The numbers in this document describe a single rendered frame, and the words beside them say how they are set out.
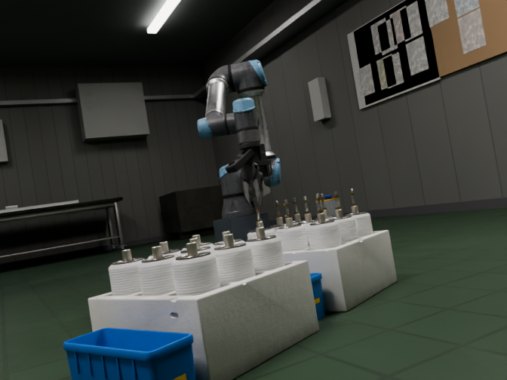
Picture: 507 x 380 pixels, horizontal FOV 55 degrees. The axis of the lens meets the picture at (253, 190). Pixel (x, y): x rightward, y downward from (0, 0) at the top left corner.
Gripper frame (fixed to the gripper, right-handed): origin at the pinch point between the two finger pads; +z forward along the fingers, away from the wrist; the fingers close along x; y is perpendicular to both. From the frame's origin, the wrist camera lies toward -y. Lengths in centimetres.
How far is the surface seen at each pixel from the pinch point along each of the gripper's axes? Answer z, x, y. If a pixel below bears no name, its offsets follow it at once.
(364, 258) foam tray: 22.2, -29.5, 14.6
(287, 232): 10.6, -13.9, -1.5
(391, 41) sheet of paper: -133, 111, 317
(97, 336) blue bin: 24, -13, -65
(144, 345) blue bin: 25, -26, -62
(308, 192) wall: -4, 287, 367
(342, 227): 11.8, -24.6, 12.7
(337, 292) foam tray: 28.9, -30.2, -2.1
